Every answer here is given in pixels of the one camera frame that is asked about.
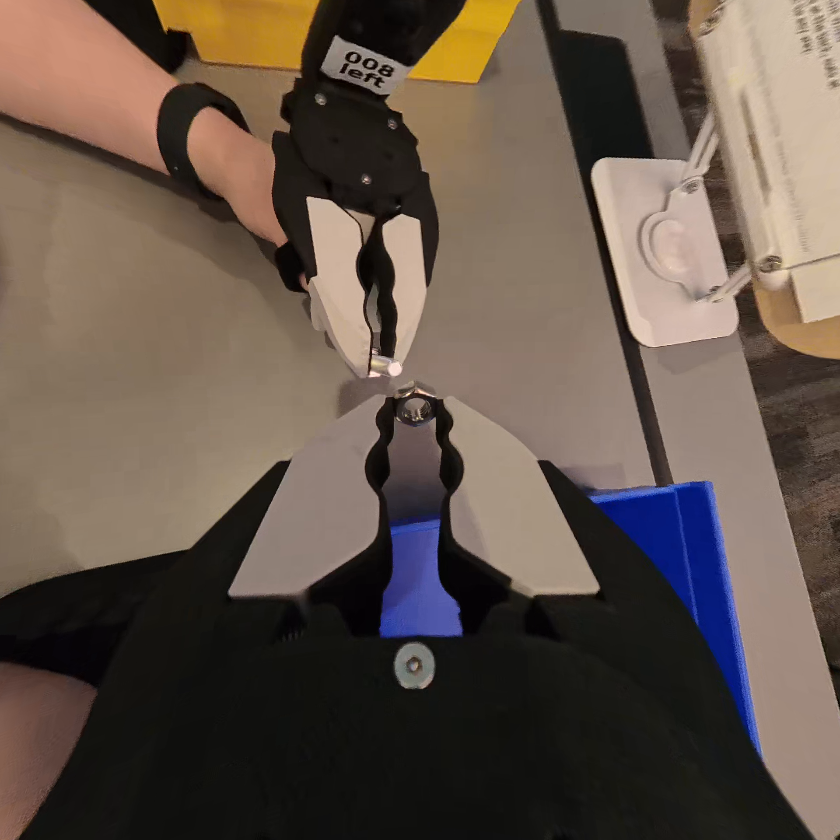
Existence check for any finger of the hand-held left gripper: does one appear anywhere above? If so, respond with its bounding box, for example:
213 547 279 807
306 196 383 379
371 214 429 363

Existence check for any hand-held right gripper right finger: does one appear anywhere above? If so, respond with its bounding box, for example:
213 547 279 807
432 394 602 598

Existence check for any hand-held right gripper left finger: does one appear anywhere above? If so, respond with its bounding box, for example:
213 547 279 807
228 392 396 599

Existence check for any steel hex nut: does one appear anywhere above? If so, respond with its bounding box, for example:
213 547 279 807
392 379 439 429

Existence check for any yellow plastic bin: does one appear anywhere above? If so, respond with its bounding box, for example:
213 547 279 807
152 0 522 85

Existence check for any blue plastic bin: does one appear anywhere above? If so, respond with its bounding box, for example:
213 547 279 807
379 481 762 756

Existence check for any person's left forearm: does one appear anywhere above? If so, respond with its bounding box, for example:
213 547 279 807
0 0 198 181

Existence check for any person's left hand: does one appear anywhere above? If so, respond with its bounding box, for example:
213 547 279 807
190 108 311 294

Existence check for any instruction sheet on stand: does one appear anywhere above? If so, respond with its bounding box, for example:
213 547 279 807
753 282 840 360

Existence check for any printed instruction sheet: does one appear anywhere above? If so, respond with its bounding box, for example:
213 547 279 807
689 0 840 322

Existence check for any black wrist strap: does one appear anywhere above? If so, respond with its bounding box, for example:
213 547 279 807
156 83 253 201

